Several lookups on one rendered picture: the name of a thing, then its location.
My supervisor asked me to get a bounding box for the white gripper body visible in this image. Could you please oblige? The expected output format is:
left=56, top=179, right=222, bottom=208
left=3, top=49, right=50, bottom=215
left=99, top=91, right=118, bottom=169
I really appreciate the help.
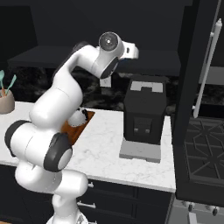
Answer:
left=129, top=43, right=140, bottom=60

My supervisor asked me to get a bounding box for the black upper cabinet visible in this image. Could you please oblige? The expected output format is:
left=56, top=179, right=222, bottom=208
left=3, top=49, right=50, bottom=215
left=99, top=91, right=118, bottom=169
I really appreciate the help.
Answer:
left=0, top=0, right=194, bottom=77

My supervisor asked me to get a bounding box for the black glass cabinet door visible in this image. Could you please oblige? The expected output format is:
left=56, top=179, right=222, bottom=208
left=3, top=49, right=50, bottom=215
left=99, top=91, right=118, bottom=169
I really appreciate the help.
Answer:
left=171, top=0, right=224, bottom=208

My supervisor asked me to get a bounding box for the brown wooden tray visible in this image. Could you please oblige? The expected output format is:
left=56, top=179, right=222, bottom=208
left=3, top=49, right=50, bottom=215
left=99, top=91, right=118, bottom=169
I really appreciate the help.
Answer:
left=60, top=109, right=96, bottom=146

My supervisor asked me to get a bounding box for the dark lower cabinet front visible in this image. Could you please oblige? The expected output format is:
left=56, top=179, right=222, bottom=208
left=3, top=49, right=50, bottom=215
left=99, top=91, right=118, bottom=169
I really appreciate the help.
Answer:
left=136, top=186, right=173, bottom=224
left=0, top=164, right=55, bottom=224

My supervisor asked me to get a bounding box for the black coffee machine, grey base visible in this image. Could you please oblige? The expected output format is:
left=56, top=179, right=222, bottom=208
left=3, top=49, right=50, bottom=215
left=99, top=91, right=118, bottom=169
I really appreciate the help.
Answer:
left=118, top=74, right=169, bottom=164

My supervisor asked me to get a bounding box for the black gas hob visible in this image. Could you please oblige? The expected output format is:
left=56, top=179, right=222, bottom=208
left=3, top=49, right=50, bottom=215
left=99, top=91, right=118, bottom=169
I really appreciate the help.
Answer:
left=184, top=115, right=224, bottom=187

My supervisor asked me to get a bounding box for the teal spatula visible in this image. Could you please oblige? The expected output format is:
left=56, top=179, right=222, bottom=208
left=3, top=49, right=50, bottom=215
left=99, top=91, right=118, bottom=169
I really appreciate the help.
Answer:
left=4, top=73, right=18, bottom=95
left=0, top=69, right=5, bottom=97

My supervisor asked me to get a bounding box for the beige utensil pot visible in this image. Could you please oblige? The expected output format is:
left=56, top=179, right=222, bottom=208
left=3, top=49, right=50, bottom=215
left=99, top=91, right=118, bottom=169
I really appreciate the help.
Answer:
left=0, top=88, right=16, bottom=115

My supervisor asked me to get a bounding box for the dark drawer front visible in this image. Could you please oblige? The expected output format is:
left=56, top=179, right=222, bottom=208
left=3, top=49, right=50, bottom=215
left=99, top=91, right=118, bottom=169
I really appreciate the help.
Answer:
left=87, top=178, right=138, bottom=200
left=76, top=193, right=138, bottom=218

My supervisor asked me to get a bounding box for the grey stove front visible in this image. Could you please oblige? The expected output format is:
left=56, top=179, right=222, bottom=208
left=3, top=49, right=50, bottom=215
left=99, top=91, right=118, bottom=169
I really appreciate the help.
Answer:
left=165, top=198, right=224, bottom=224

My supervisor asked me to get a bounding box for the long white door handle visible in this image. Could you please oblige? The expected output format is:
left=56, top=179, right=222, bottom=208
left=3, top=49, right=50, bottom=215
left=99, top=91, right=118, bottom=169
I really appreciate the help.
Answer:
left=192, top=17, right=223, bottom=119

